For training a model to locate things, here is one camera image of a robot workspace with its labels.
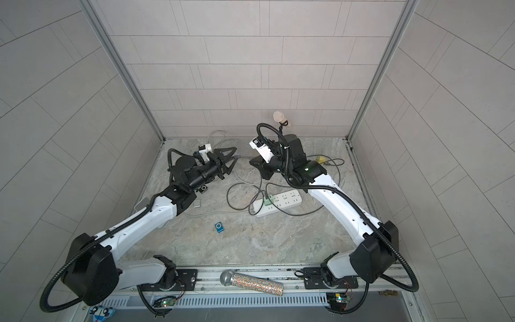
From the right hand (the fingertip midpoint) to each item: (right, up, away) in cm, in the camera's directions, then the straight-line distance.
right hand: (252, 162), depth 72 cm
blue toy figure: (-48, -48, -8) cm, 69 cm away
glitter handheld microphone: (-8, -40, -3) cm, 41 cm away
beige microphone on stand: (+10, +19, +16) cm, 27 cm away
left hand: (-3, +3, -2) cm, 5 cm away
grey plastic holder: (-44, -17, +7) cm, 48 cm away
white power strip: (+11, -19, +17) cm, 28 cm away
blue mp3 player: (-15, -28, +11) cm, 33 cm away
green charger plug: (+5, -17, +13) cm, 23 cm away
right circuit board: (+30, -48, -4) cm, 56 cm away
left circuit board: (-27, -46, -6) cm, 54 cm away
